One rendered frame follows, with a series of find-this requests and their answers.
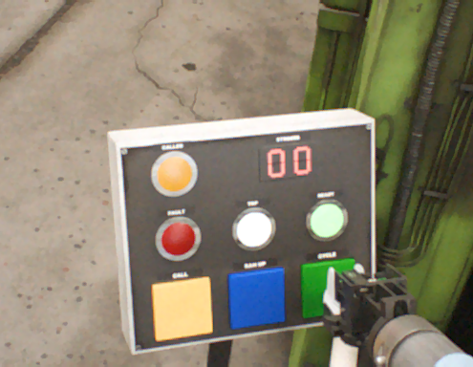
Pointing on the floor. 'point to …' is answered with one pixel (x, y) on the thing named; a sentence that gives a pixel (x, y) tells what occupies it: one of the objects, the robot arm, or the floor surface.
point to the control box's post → (219, 354)
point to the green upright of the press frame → (319, 338)
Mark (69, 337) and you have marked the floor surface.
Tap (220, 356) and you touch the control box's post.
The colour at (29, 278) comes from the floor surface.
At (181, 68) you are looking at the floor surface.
